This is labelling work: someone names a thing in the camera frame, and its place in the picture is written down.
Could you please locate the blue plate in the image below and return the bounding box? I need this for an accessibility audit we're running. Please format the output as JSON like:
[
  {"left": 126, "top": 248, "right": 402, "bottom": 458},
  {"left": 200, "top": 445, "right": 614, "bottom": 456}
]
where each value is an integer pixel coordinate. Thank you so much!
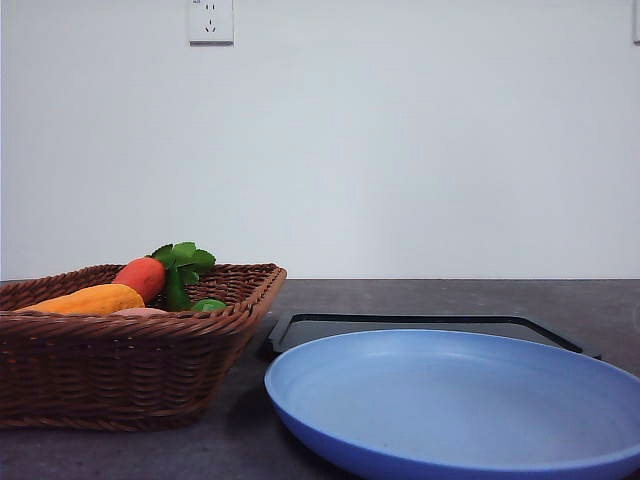
[{"left": 264, "top": 329, "right": 640, "bottom": 480}]

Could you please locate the brown egg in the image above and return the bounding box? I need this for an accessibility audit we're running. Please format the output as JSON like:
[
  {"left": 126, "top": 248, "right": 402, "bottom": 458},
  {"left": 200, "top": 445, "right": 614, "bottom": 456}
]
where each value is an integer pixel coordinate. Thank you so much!
[{"left": 111, "top": 307, "right": 167, "bottom": 316}]

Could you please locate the brown wicker basket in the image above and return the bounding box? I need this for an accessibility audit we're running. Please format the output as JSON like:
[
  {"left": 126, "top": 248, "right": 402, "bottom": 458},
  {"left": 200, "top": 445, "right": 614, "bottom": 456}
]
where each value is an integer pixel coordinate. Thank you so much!
[{"left": 0, "top": 263, "right": 287, "bottom": 432}]

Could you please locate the black tray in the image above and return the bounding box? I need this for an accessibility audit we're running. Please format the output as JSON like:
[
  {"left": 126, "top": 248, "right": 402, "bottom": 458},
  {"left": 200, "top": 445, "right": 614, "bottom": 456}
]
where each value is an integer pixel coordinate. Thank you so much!
[{"left": 266, "top": 314, "right": 602, "bottom": 365}]

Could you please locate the green toy lime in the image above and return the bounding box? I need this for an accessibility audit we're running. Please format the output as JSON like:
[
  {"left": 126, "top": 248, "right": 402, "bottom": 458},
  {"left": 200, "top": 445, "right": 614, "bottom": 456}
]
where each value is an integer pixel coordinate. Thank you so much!
[{"left": 192, "top": 299, "right": 226, "bottom": 313}]

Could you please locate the green leafy toy vegetable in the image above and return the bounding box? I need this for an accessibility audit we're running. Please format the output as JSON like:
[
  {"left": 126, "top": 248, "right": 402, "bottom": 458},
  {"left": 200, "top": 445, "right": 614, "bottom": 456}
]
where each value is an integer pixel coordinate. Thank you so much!
[{"left": 145, "top": 241, "right": 216, "bottom": 312}]

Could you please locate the orange toy carrot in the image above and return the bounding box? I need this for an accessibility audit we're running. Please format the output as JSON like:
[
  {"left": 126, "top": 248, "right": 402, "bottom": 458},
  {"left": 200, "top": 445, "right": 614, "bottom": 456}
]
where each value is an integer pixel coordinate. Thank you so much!
[{"left": 112, "top": 257, "right": 166, "bottom": 305}]

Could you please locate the yellow toy vegetable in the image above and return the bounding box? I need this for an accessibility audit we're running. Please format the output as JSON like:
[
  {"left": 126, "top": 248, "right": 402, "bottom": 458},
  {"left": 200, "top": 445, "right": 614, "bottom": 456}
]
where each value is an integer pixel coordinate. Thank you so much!
[{"left": 14, "top": 284, "right": 146, "bottom": 315}]

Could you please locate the white wall socket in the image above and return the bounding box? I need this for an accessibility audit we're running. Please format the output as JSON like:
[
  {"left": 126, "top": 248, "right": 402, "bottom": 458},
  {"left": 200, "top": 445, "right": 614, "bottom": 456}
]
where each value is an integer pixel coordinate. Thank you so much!
[{"left": 189, "top": 0, "right": 234, "bottom": 48}]

